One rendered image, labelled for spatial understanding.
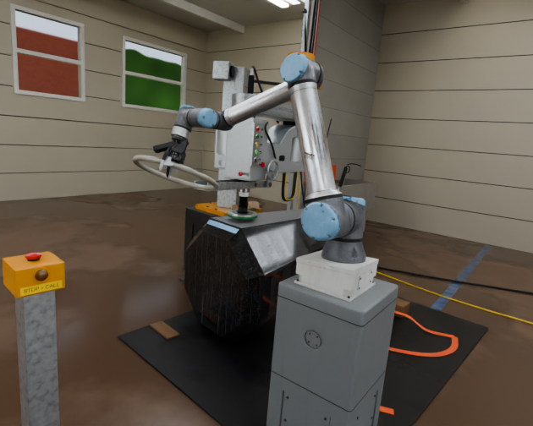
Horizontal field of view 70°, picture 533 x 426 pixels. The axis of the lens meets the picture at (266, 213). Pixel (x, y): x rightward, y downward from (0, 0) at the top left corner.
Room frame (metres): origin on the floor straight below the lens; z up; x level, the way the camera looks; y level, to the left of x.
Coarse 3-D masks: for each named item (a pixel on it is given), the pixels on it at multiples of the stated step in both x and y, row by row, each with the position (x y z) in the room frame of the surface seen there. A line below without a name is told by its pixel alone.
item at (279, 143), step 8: (272, 128) 3.06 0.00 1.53; (280, 128) 3.03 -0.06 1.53; (288, 128) 3.00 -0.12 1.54; (272, 136) 2.97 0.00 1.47; (280, 136) 2.94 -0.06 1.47; (288, 136) 2.96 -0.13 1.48; (296, 136) 3.09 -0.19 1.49; (272, 144) 2.79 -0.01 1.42; (280, 144) 2.86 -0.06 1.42; (288, 144) 2.97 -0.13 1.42; (272, 152) 2.78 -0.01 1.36; (280, 152) 2.87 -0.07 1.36; (288, 152) 2.98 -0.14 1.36; (280, 160) 2.88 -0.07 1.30; (288, 160) 2.99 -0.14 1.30; (280, 168) 2.89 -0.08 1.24; (288, 168) 3.00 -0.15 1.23; (296, 168) 3.11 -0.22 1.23
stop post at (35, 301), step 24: (24, 264) 0.94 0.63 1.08; (48, 264) 0.96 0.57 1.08; (24, 288) 0.91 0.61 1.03; (48, 288) 0.95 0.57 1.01; (24, 312) 0.93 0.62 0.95; (48, 312) 0.97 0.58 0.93; (24, 336) 0.93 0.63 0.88; (48, 336) 0.97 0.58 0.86; (24, 360) 0.94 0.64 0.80; (48, 360) 0.97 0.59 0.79; (24, 384) 0.94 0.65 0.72; (48, 384) 0.96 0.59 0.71; (24, 408) 0.95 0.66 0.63; (48, 408) 0.96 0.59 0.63
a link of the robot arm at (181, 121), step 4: (180, 108) 1.95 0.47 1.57; (184, 108) 1.95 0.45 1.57; (188, 108) 1.95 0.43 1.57; (192, 108) 1.96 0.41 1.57; (180, 112) 1.94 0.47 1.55; (184, 112) 1.93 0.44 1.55; (180, 116) 1.93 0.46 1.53; (184, 116) 1.92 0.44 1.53; (176, 120) 1.94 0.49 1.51; (180, 120) 1.92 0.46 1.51; (184, 120) 1.92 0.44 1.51; (176, 124) 1.92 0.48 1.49; (180, 124) 1.92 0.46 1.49; (184, 124) 1.92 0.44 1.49; (188, 124) 1.92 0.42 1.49; (188, 128) 1.93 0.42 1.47
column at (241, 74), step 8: (240, 72) 3.49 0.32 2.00; (248, 72) 3.61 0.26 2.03; (232, 80) 3.50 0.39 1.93; (240, 80) 3.49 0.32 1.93; (224, 88) 3.52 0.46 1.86; (232, 88) 3.50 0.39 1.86; (240, 88) 3.49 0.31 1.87; (224, 96) 3.52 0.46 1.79; (224, 104) 3.52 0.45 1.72; (224, 192) 3.51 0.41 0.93; (232, 192) 3.49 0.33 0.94; (224, 200) 3.50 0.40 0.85; (232, 200) 3.49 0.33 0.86
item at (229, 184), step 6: (216, 180) 2.48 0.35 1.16; (222, 180) 2.54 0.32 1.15; (228, 180) 2.60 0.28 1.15; (234, 180) 2.65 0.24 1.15; (222, 186) 2.36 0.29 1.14; (228, 186) 2.42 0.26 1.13; (234, 186) 2.48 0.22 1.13; (240, 186) 2.53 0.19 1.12; (246, 186) 2.59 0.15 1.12; (252, 186) 2.65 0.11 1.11; (258, 186) 2.72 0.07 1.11; (264, 186) 2.78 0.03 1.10; (270, 186) 2.79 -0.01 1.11
